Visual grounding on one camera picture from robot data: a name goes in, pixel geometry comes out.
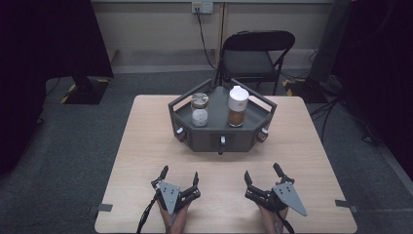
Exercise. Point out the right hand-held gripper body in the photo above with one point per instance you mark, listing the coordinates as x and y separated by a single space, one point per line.
287 196

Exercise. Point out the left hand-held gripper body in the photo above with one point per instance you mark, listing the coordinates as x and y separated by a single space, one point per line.
170 195

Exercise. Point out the dark grey corner rack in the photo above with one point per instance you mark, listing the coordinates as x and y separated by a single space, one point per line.
219 136

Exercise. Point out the glass jar with silver lid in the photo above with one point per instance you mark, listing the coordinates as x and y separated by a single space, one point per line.
199 110

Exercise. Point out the spice jar with white lid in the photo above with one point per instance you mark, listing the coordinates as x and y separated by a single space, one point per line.
237 104

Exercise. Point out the person's left hand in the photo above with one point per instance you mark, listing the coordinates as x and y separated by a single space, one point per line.
177 221

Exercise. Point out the person's right hand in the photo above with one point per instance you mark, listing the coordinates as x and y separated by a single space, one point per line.
271 221

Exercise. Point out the grey tape strip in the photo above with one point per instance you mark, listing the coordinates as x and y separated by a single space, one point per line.
104 207
345 204

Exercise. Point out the black stand base striped tape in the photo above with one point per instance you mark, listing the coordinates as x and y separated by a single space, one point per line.
308 91
86 92

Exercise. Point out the black folding chair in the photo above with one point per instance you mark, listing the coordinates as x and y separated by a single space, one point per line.
250 61

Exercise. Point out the grey upright panel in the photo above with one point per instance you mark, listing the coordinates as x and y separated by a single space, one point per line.
328 39

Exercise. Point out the black curtain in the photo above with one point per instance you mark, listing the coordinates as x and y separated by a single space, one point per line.
39 65
380 65

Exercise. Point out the white wall socket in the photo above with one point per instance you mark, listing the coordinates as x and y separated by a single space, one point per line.
202 6

